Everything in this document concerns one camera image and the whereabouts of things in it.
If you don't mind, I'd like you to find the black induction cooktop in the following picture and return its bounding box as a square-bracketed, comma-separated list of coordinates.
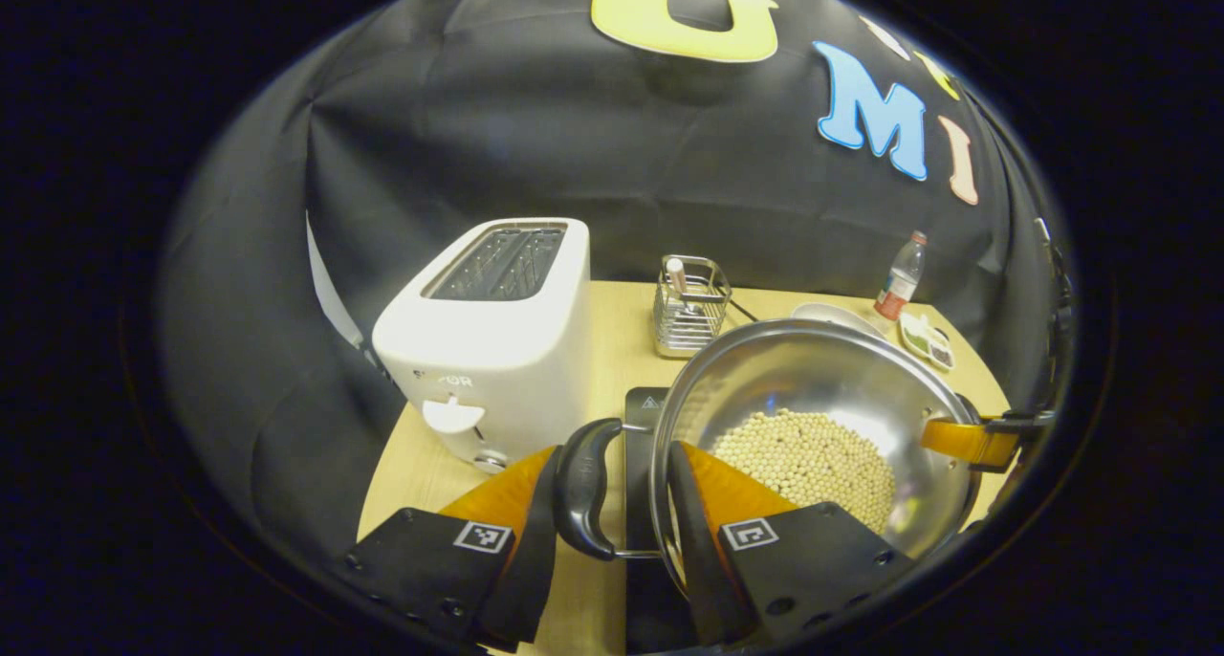
[623, 386, 704, 655]

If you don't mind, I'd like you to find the clear water bottle red label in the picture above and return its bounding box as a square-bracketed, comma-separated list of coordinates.
[874, 230, 929, 323]

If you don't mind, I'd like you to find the wire utensil holder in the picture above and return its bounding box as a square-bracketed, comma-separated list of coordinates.
[653, 254, 733, 360]

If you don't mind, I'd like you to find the white round plate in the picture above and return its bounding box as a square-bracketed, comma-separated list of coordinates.
[792, 302, 886, 339]

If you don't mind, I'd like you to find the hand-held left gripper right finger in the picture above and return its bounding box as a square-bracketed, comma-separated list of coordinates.
[667, 441, 909, 649]

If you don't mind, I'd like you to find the pile of soybeans in pot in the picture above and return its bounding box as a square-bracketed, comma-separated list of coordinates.
[710, 408, 898, 535]

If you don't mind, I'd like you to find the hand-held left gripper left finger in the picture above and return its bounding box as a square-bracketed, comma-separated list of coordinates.
[344, 444, 565, 653]

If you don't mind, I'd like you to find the white divided dish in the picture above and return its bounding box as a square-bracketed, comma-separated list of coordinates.
[899, 312, 956, 371]

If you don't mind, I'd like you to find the steel pot with black handles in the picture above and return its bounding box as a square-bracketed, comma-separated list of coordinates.
[553, 318, 986, 600]

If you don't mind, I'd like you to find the white toaster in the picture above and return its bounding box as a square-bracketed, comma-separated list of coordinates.
[371, 218, 592, 474]

